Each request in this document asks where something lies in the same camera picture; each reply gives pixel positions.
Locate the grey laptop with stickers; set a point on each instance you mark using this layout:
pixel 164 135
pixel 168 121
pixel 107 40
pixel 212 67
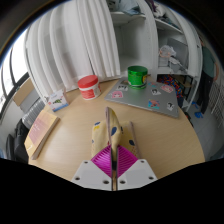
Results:
pixel 143 98

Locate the green can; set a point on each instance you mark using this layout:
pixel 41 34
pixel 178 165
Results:
pixel 137 77

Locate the person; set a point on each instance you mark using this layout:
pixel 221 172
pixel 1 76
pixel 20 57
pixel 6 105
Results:
pixel 208 73

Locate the brown cardboard sheet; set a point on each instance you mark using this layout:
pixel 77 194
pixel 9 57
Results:
pixel 23 91

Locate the multicoloured bag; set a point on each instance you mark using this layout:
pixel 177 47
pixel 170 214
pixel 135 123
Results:
pixel 171 85

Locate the yellow printed towel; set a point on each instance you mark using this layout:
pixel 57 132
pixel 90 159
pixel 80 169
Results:
pixel 115 130

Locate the white jar with red lid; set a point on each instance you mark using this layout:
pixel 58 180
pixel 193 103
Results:
pixel 89 88

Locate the small white and blue box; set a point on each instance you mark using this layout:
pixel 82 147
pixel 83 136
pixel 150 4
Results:
pixel 58 100

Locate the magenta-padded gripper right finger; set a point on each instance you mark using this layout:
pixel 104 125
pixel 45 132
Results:
pixel 131 170

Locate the grey radiator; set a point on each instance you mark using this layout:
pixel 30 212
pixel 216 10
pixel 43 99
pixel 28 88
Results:
pixel 33 113

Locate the white curtain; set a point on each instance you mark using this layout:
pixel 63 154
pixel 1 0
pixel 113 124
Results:
pixel 73 43

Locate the black-framed window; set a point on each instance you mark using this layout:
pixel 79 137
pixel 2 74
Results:
pixel 13 73

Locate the yellow and pink book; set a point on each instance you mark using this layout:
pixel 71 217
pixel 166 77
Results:
pixel 40 131

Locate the white shelf unit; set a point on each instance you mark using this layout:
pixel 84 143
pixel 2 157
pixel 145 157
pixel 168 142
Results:
pixel 156 40

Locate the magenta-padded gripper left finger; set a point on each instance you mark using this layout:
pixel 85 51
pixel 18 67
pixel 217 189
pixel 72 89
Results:
pixel 98 170

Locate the black bag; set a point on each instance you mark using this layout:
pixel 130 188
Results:
pixel 21 140

